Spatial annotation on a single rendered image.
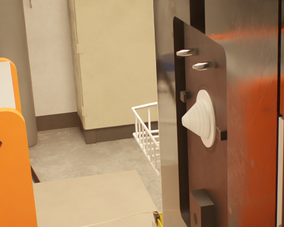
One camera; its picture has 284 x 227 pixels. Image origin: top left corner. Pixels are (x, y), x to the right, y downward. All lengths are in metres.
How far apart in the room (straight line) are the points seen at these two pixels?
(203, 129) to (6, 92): 0.51
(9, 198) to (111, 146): 2.87
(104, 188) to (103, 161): 2.00
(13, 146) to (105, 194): 0.69
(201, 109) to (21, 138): 0.41
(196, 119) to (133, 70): 3.18
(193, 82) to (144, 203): 0.91
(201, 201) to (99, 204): 0.92
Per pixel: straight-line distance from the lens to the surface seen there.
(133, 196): 1.67
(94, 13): 3.76
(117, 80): 3.86
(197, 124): 0.69
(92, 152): 3.86
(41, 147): 4.01
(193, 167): 0.79
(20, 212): 1.08
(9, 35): 3.82
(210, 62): 0.66
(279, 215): 0.53
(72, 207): 1.64
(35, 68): 4.17
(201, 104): 0.70
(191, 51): 0.71
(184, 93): 0.76
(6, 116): 1.02
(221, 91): 0.65
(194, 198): 0.74
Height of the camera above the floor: 1.44
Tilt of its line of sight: 19 degrees down
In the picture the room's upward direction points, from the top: 3 degrees counter-clockwise
